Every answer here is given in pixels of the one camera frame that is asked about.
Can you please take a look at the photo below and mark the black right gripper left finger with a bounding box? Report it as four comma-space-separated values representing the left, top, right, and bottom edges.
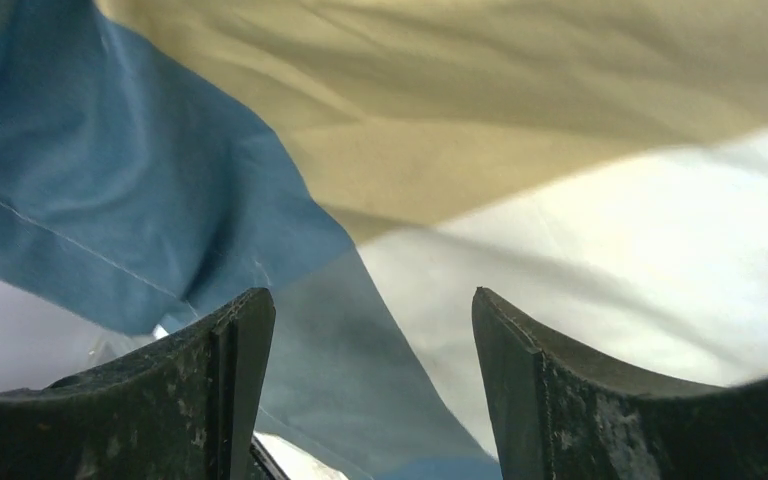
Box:
0, 288, 276, 480

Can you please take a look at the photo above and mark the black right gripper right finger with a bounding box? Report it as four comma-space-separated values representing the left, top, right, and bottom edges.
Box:
472, 287, 768, 479

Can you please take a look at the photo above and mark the blue beige checked pillowcase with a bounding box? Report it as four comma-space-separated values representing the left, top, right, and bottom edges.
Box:
0, 1, 768, 479

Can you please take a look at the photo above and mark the white pillow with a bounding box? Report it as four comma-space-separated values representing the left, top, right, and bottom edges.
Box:
0, 281, 167, 392

